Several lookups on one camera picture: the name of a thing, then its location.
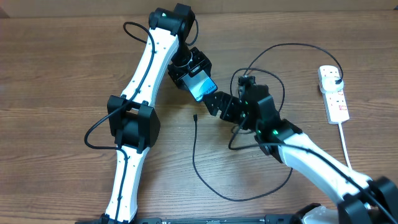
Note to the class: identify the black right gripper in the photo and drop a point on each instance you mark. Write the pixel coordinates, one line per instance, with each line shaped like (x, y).
(221, 99)

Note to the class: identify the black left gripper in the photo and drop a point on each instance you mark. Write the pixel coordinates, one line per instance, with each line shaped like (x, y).
(201, 61)

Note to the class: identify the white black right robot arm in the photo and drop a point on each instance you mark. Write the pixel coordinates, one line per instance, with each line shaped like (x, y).
(358, 198)

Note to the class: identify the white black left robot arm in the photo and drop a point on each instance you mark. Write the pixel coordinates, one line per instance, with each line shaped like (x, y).
(132, 118)

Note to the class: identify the white charger plug adapter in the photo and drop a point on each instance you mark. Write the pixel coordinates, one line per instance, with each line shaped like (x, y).
(331, 84)

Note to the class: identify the white extension socket strip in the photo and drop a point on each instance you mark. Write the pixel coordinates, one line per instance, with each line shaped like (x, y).
(335, 102)

